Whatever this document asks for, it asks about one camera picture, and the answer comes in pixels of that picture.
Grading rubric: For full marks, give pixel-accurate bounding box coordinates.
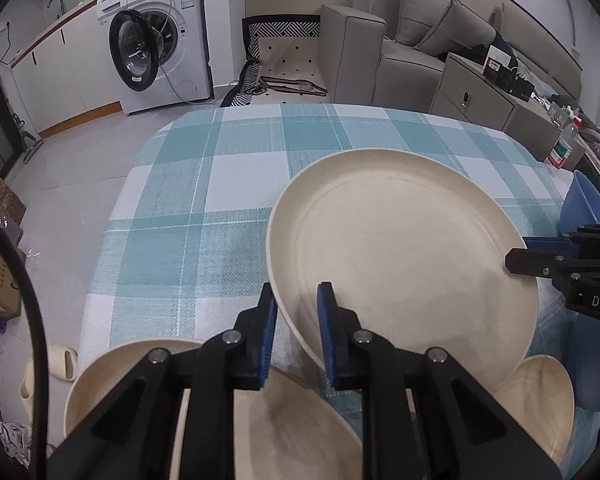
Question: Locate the small cream plate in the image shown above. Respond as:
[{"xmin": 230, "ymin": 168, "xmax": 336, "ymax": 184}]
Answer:
[{"xmin": 494, "ymin": 354, "xmax": 574, "ymax": 465}]

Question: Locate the large cream plate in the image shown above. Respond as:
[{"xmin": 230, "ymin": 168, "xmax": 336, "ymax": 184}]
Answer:
[{"xmin": 266, "ymin": 148, "xmax": 539, "ymax": 391}]

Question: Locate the blue bowl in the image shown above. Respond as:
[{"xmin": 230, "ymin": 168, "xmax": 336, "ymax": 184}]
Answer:
[{"xmin": 558, "ymin": 170, "xmax": 600, "ymax": 235}]

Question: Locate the white kitchen cabinet counter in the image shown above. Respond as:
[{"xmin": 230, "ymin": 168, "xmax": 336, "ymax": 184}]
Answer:
[{"xmin": 0, "ymin": 0, "xmax": 122, "ymax": 138}]

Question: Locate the cream slipper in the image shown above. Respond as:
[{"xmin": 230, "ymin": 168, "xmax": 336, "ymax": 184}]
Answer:
[{"xmin": 19, "ymin": 344, "xmax": 78, "ymax": 419}]

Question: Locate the grey side cabinet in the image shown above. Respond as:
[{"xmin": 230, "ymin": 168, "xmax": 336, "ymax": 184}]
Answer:
[{"xmin": 429, "ymin": 53, "xmax": 560, "ymax": 162}]

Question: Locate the black box on cabinet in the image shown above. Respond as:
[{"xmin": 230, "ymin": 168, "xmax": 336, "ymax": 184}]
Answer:
[{"xmin": 482, "ymin": 46, "xmax": 534, "ymax": 102}]

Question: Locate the teal plaid tablecloth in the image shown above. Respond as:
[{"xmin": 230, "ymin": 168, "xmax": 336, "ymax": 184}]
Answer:
[{"xmin": 66, "ymin": 104, "xmax": 571, "ymax": 428}]

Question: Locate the grey cushion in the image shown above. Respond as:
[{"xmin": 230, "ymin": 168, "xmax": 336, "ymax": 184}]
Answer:
[{"xmin": 416, "ymin": 0, "xmax": 496, "ymax": 58}]

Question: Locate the grey sofa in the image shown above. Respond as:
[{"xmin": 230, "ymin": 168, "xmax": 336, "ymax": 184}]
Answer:
[{"xmin": 317, "ymin": 0, "xmax": 582, "ymax": 112}]

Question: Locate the black patterned floor chair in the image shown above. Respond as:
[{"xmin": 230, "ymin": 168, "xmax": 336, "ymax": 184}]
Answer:
[{"xmin": 221, "ymin": 14, "xmax": 330, "ymax": 107}]

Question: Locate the white washing machine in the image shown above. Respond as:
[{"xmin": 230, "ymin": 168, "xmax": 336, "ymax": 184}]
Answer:
[{"xmin": 96, "ymin": 0, "xmax": 213, "ymax": 115}]

